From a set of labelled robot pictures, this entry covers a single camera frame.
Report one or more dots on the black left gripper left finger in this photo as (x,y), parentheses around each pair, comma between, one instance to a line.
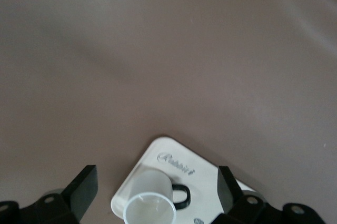
(81,189)

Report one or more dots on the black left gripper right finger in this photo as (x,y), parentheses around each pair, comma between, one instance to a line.
(226,192)

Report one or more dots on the cream rabbit print tray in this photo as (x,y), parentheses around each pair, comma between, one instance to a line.
(184,163)

